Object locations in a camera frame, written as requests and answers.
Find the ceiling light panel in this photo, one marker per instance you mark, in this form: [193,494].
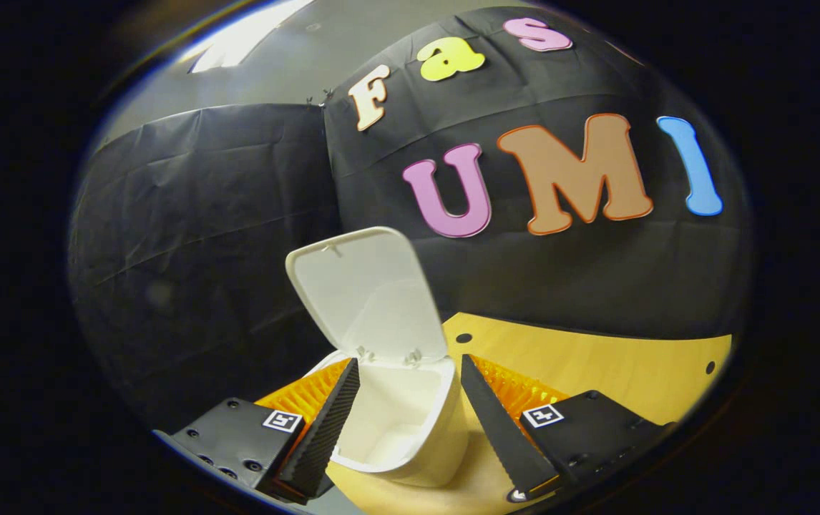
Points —
[245,39]

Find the black backdrop cloth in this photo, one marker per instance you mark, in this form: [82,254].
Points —
[202,250]

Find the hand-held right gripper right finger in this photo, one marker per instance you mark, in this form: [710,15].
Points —
[503,436]

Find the wooden desktop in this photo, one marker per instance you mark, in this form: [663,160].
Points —
[596,365]

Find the white desktop garbage bin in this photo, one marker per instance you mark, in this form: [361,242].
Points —
[367,300]

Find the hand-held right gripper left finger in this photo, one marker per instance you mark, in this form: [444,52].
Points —
[328,436]

